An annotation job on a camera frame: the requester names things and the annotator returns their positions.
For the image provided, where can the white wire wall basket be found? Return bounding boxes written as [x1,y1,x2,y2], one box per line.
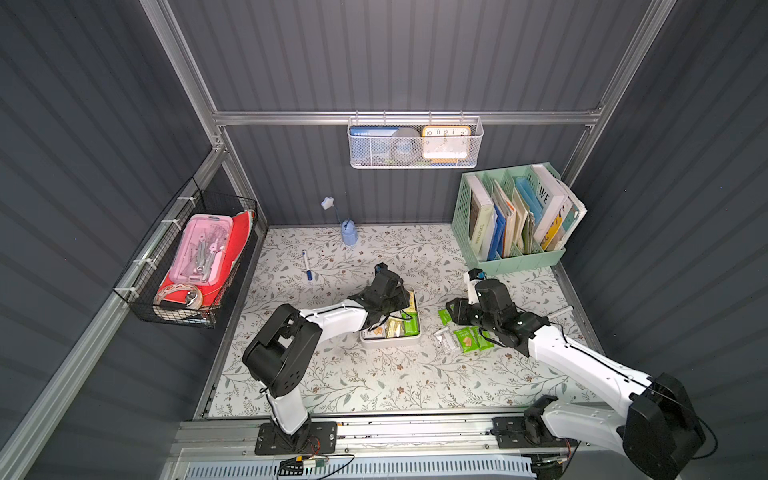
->
[347,113,484,169]

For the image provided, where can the green cookie packet upright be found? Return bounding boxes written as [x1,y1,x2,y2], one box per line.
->
[402,311,420,337]

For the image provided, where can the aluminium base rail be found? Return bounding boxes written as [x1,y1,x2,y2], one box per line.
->
[166,401,624,468]

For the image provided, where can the green packet on edge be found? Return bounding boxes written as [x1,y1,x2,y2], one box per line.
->
[438,309,452,326]

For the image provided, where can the beige paper stack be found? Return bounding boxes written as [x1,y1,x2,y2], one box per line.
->
[491,180,529,258]

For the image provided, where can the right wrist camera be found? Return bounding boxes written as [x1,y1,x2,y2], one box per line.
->
[464,268,486,305]

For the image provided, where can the white storage box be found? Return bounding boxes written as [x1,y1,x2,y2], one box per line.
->
[359,290,422,349]

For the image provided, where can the pale yellow cookie packet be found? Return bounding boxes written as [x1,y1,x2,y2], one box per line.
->
[385,318,404,339]

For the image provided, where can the pale green workspace book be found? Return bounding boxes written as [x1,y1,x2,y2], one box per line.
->
[467,174,495,261]

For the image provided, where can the black wire wall basket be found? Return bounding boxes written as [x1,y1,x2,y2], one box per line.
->
[114,180,259,329]

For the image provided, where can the mint green file organizer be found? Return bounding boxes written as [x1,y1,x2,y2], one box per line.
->
[451,165,565,276]

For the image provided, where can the blue white marker pen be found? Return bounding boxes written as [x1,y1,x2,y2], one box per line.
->
[302,249,314,281]

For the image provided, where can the grey tape roll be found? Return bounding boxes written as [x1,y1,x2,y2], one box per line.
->
[390,127,422,165]

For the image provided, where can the yellow white clock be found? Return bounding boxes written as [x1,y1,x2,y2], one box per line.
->
[422,125,472,161]

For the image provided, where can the blue spray bottle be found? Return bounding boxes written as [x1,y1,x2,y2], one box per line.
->
[321,196,359,247]

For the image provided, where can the blue box in basket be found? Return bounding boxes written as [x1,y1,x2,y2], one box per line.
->
[348,126,397,165]

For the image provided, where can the black white marker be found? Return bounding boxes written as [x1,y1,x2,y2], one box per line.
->
[548,305,573,318]

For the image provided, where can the red cloth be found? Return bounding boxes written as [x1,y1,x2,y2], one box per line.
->
[152,210,255,316]

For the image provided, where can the yellow illustrated book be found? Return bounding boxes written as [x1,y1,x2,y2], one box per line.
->
[540,210,564,250]

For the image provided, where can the clear tape dispenser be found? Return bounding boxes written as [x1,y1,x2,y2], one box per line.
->
[153,284,203,309]

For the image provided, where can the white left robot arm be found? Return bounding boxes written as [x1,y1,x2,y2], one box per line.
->
[242,263,410,435]

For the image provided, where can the silver cookie packet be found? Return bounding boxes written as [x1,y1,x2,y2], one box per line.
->
[434,326,460,351]

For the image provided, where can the white illustrated book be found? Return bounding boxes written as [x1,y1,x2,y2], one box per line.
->
[528,164,587,251]

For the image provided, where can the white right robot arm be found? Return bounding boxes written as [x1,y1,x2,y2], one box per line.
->
[446,269,715,479]

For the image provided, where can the blue folder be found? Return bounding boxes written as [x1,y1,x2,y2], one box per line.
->
[487,203,507,261]

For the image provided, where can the pink plastic tool case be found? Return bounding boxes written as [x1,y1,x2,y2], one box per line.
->
[168,214,233,286]

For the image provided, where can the green cookie packet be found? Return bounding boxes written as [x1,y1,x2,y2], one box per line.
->
[474,327,494,351]
[454,327,479,353]
[402,311,420,337]

